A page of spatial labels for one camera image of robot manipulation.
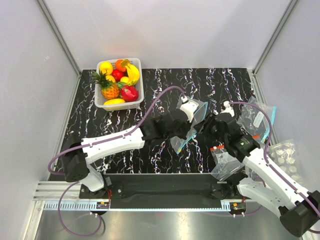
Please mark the yellow toy banana bunch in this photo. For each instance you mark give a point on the yellow toy banana bunch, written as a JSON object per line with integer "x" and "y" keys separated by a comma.
{"x": 133, "y": 74}

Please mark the black marble pattern mat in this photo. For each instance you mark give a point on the black marble pattern mat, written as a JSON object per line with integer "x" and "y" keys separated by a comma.
{"x": 211, "y": 85}

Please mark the toy pineapple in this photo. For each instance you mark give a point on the toy pineapple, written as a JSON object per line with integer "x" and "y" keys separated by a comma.
{"x": 109, "y": 89}

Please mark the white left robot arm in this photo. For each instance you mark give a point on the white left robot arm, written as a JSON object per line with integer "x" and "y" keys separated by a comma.
{"x": 79, "y": 156}

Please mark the bag of round silver items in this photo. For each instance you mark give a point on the bag of round silver items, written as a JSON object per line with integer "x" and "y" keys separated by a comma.
{"x": 285, "y": 155}

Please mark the aluminium front rail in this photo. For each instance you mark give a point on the aluminium front rail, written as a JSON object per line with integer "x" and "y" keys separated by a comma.
{"x": 50, "y": 190}

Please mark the orange toy tangerine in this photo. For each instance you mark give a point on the orange toy tangerine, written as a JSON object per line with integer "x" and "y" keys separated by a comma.
{"x": 122, "y": 64}

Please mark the white slotted cable duct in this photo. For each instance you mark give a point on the white slotted cable duct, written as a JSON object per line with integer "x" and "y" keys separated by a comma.
{"x": 99, "y": 207}

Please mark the toy dragon fruit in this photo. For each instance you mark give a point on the toy dragon fruit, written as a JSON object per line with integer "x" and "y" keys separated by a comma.
{"x": 128, "y": 93}

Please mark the red toy apple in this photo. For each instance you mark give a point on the red toy apple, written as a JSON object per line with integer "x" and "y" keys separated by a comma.
{"x": 117, "y": 74}

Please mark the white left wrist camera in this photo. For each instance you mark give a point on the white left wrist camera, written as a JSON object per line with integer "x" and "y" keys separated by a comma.
{"x": 188, "y": 106}

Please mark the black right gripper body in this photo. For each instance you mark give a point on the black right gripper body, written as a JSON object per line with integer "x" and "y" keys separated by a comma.
{"x": 220, "y": 137}

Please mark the red zipper clear bag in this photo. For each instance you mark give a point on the red zipper clear bag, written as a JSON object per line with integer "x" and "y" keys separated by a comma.
{"x": 225, "y": 164}

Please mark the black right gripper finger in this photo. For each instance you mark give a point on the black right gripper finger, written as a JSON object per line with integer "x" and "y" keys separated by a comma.
{"x": 209, "y": 118}
{"x": 209, "y": 129}

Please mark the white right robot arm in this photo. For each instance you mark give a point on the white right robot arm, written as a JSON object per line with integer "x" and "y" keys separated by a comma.
{"x": 297, "y": 208}

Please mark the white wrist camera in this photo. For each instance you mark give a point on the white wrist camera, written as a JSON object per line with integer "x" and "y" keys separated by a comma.
{"x": 188, "y": 106}
{"x": 227, "y": 108}

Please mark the yellow toy mango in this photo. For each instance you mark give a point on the yellow toy mango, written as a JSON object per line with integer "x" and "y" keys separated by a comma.
{"x": 115, "y": 101}

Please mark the teal zipper clear bag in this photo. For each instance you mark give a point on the teal zipper clear bag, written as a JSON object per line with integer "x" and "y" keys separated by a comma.
{"x": 178, "y": 143}

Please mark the white plastic fruit basket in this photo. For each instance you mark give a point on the white plastic fruit basket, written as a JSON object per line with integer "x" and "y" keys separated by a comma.
{"x": 99, "y": 99}

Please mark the aluminium frame post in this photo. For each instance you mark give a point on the aluminium frame post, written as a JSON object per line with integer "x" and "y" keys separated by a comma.
{"x": 275, "y": 35}
{"x": 58, "y": 35}

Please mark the yellow toy lemon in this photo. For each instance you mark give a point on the yellow toy lemon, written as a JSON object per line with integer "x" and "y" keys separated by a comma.
{"x": 125, "y": 79}

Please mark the right aluminium frame post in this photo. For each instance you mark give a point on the right aluminium frame post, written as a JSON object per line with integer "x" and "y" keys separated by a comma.
{"x": 275, "y": 35}

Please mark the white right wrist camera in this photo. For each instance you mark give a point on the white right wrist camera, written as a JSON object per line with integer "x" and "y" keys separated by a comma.
{"x": 227, "y": 108}

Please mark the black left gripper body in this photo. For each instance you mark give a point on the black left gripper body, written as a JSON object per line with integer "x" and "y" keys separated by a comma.
{"x": 181, "y": 133}

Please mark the left aluminium frame post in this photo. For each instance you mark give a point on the left aluminium frame post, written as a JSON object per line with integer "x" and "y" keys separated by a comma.
{"x": 58, "y": 35}

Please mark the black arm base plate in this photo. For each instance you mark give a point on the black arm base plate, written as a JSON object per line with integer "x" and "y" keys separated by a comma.
{"x": 165, "y": 191}

